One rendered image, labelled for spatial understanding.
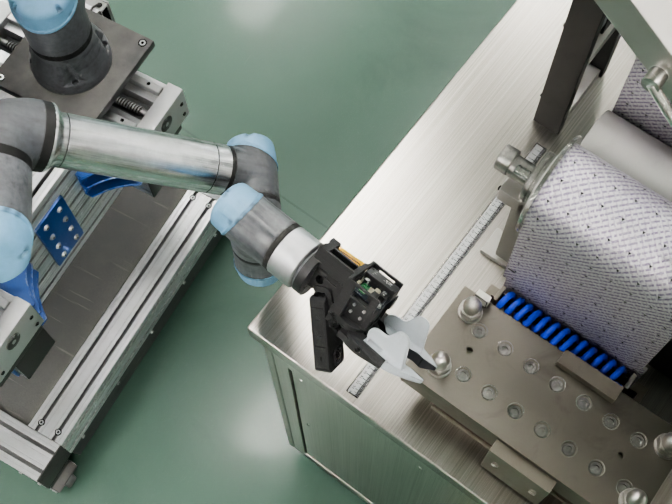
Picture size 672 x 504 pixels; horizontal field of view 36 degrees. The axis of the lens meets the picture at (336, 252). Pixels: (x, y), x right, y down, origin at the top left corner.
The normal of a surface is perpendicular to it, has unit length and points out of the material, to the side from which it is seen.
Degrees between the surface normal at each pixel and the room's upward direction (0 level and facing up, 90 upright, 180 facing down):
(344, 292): 49
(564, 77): 90
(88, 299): 0
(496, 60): 0
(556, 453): 0
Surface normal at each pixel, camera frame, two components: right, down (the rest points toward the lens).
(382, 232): -0.01, -0.38
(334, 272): -0.49, 0.29
